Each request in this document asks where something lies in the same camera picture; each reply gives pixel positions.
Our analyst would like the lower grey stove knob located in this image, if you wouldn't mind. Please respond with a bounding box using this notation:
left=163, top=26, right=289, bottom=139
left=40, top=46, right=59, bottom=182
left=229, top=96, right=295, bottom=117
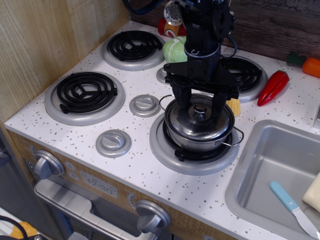
left=95, top=129, right=132, bottom=158

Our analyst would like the blue handled toy knife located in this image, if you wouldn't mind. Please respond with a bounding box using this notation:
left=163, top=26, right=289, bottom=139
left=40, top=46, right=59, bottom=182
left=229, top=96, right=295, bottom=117
left=269, top=181, right=320, bottom=240

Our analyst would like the front right black burner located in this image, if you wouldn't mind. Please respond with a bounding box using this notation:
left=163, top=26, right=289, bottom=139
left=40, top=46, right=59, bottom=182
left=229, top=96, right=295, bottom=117
left=149, top=113, right=240, bottom=176

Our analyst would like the left grey oven dial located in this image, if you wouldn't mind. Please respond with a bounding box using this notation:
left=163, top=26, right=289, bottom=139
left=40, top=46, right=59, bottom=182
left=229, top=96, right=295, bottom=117
left=34, top=150, right=65, bottom=180

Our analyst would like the red toy ketchup bottle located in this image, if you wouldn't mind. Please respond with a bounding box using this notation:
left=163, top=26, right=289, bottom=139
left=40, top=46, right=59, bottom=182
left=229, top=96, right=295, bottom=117
left=157, top=18, right=186, bottom=38

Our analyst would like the steel pot lid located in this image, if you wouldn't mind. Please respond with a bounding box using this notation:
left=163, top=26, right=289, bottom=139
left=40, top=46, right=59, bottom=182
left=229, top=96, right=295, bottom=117
left=164, top=93, right=235, bottom=142

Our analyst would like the front left black burner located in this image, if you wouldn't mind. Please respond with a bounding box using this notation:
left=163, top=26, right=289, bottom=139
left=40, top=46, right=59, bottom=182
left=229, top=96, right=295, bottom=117
left=44, top=71, right=125, bottom=126

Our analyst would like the middle grey stove knob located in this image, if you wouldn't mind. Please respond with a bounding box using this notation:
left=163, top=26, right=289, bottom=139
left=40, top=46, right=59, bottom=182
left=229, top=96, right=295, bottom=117
left=129, top=94, right=161, bottom=118

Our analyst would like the right grey oven dial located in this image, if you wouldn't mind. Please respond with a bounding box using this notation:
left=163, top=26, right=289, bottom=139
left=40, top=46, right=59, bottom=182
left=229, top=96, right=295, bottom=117
left=135, top=199, right=171, bottom=234

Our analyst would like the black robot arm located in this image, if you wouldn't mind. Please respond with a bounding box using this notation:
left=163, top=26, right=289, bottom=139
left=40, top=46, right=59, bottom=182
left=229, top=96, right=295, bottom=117
left=163, top=0, right=242, bottom=118

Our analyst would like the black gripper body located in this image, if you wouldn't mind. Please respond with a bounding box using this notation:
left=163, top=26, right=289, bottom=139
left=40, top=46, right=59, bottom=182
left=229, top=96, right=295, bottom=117
left=163, top=42, right=243, bottom=98

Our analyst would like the grey oven door handle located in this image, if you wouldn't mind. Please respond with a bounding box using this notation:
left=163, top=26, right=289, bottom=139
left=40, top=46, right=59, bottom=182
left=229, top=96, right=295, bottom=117
left=34, top=179, right=158, bottom=240

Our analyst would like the upper grey stove knob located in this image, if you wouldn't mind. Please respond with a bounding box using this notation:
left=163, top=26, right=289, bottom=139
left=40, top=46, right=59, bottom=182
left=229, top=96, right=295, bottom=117
left=156, top=67, right=171, bottom=86

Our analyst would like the hanging metal strainer ladle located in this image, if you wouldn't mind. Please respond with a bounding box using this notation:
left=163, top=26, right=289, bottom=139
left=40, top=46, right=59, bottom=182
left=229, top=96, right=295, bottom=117
left=163, top=0, right=183, bottom=26

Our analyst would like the grey sink basin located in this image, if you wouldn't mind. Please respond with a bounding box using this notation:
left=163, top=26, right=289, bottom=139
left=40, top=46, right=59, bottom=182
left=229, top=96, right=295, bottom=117
left=225, top=120, right=320, bottom=240

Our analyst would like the grey stove knob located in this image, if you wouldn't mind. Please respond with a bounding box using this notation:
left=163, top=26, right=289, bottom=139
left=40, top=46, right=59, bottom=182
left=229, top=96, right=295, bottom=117
left=156, top=67, right=171, bottom=86
left=95, top=129, right=132, bottom=158
left=129, top=94, right=161, bottom=118

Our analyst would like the yellow toy corn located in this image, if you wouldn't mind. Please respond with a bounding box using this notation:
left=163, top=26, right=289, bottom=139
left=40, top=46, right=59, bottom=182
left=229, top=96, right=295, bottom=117
left=226, top=98, right=241, bottom=117

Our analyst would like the back right black burner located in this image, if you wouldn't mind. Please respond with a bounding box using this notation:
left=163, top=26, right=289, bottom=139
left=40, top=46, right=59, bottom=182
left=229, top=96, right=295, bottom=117
left=220, top=55, right=268, bottom=104

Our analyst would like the green toy cabbage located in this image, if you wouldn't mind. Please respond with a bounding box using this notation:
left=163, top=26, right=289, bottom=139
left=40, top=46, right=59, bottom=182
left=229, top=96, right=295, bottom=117
left=163, top=36, right=188, bottom=63

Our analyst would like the orange toy carrot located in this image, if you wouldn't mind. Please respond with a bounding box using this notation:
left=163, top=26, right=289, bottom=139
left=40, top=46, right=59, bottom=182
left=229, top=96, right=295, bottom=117
left=286, top=51, right=320, bottom=78

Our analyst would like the black burner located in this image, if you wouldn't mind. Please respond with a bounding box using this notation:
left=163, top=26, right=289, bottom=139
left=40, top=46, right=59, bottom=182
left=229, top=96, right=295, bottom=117
left=149, top=113, right=240, bottom=176
left=220, top=55, right=268, bottom=104
left=44, top=71, right=125, bottom=126
left=102, top=30, right=165, bottom=71

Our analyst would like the steel pot with handles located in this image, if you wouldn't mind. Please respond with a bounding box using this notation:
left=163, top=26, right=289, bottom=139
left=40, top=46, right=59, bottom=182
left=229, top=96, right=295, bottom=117
left=162, top=105, right=244, bottom=153

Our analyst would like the back left black burner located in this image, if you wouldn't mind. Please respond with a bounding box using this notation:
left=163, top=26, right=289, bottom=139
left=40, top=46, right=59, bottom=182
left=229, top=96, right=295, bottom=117
left=102, top=30, right=165, bottom=71

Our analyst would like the yellow object bottom left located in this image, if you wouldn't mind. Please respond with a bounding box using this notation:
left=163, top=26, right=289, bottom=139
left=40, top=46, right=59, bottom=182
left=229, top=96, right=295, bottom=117
left=9, top=221, right=38, bottom=239

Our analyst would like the red toy chili pepper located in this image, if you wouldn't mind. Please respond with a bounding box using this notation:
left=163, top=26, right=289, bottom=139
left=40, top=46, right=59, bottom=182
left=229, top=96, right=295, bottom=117
left=257, top=70, right=290, bottom=107

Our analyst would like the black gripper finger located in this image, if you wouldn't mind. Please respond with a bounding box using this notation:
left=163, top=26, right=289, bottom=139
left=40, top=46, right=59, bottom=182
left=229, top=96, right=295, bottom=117
left=212, top=88, right=229, bottom=118
left=170, top=81, right=192, bottom=109

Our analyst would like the cream toy butter block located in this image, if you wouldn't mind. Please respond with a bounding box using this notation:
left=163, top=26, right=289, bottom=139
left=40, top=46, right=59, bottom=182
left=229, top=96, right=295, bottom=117
left=302, top=173, right=320, bottom=212

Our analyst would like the grey oven dial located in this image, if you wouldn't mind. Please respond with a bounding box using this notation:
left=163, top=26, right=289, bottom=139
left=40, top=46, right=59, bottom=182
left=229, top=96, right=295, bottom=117
left=135, top=199, right=171, bottom=234
left=34, top=150, right=65, bottom=180

